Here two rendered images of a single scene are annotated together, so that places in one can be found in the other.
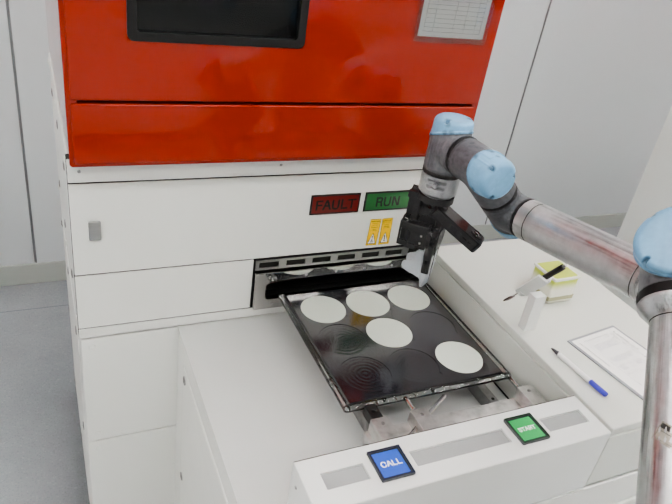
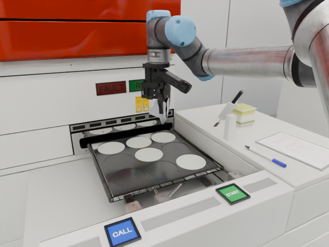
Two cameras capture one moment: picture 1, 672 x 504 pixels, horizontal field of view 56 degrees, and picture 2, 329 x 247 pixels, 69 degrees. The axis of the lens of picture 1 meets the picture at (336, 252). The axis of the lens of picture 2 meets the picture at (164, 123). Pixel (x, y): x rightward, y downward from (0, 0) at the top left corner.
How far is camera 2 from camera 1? 0.57 m
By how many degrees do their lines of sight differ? 9
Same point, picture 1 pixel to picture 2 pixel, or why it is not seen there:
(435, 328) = (177, 149)
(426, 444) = (155, 214)
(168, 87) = not seen: outside the picture
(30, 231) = not seen: hidden behind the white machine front
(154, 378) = (22, 204)
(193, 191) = (17, 83)
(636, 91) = not seen: hidden behind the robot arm
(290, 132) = (66, 38)
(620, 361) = (290, 147)
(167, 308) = (19, 159)
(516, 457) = (226, 214)
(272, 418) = (69, 215)
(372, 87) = (112, 9)
